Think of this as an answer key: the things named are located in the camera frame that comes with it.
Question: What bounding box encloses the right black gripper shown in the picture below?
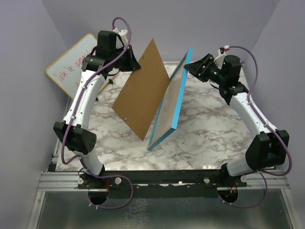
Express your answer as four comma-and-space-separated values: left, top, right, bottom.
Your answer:
184, 56, 224, 86

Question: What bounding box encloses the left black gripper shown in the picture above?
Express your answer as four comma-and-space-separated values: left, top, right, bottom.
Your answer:
110, 44, 141, 72

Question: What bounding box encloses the brown cardboard backing board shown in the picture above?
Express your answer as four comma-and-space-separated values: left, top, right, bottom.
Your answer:
112, 39, 170, 141

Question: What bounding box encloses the blue wooden photo frame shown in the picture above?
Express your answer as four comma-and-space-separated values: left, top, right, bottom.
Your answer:
147, 48, 193, 151

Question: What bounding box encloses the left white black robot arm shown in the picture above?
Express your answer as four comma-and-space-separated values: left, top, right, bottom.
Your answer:
53, 27, 141, 188

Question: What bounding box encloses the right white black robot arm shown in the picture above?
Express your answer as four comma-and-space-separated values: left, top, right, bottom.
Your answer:
184, 54, 289, 187

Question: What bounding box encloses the small whiteboard with red writing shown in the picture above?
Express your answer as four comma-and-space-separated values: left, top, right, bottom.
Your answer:
46, 33, 112, 100

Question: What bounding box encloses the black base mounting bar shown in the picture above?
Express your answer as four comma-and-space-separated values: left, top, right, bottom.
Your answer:
78, 169, 246, 198

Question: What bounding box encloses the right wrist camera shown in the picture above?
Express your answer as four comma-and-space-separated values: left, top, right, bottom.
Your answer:
214, 45, 230, 67

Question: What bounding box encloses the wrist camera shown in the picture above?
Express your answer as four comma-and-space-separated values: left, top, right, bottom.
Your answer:
112, 27, 129, 46
214, 45, 230, 67

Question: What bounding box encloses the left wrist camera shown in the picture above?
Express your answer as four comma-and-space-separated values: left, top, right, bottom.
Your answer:
112, 27, 129, 46

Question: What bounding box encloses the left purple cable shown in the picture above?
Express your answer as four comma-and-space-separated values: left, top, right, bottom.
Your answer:
61, 16, 134, 210

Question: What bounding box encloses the purple cable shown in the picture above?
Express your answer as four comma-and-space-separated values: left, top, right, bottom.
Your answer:
218, 45, 294, 208
61, 16, 134, 210

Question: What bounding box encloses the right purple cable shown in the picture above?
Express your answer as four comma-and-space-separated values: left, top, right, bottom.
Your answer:
218, 45, 294, 208

